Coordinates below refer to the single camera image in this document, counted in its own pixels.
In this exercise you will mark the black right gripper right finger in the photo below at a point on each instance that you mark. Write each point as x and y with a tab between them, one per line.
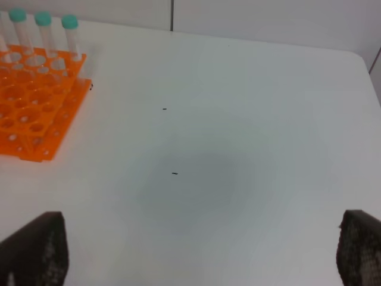
358	251

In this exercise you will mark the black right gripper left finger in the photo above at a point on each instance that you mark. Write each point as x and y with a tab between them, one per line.
36	254

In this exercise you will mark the orange test tube rack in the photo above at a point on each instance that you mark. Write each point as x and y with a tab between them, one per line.
40	98

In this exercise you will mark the back row tube far right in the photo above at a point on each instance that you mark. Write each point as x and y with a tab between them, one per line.
71	25

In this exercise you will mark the row tube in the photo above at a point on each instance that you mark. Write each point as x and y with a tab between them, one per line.
18	17
43	20
71	25

